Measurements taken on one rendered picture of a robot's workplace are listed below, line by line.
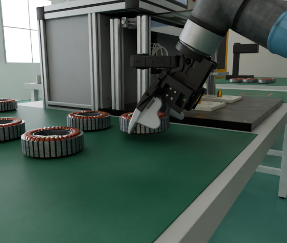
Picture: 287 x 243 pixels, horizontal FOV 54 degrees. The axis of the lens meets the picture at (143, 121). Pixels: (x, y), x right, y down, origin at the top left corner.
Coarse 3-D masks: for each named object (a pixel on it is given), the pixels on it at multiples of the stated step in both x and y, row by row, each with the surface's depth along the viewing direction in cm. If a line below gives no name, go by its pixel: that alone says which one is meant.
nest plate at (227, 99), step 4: (204, 96) 118; (208, 96) 118; (212, 96) 118; (216, 96) 118; (224, 96) 118; (228, 96) 118; (232, 96) 118; (236, 96) 118; (240, 96) 118; (204, 100) 113; (208, 100) 112; (212, 100) 111; (216, 100) 110; (220, 100) 109; (224, 100) 109; (228, 100) 108; (232, 100) 107; (236, 100) 112
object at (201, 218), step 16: (256, 128) 74; (272, 128) 74; (256, 144) 59; (272, 144) 75; (240, 160) 49; (256, 160) 57; (224, 176) 42; (240, 176) 46; (208, 192) 36; (224, 192) 38; (240, 192) 47; (192, 208) 32; (208, 208) 33; (224, 208) 39; (176, 224) 29; (192, 224) 29; (208, 224) 34; (160, 240) 26; (176, 240) 26; (192, 240) 29; (208, 240) 34
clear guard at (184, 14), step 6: (168, 12) 83; (174, 12) 82; (180, 12) 81; (186, 12) 81; (156, 18) 91; (162, 18) 91; (168, 18) 91; (174, 18) 91; (180, 18) 91; (186, 18) 91; (168, 24) 104; (174, 24) 104; (180, 24) 104
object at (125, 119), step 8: (160, 112) 65; (120, 120) 61; (128, 120) 59; (160, 120) 59; (168, 120) 62; (120, 128) 62; (136, 128) 59; (144, 128) 58; (160, 128) 59; (168, 128) 62
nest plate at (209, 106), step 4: (200, 104) 94; (204, 104) 94; (208, 104) 94; (212, 104) 94; (216, 104) 94; (220, 104) 94; (224, 104) 98; (196, 108) 89; (200, 108) 89; (204, 108) 88; (208, 108) 87; (212, 108) 88; (216, 108) 91
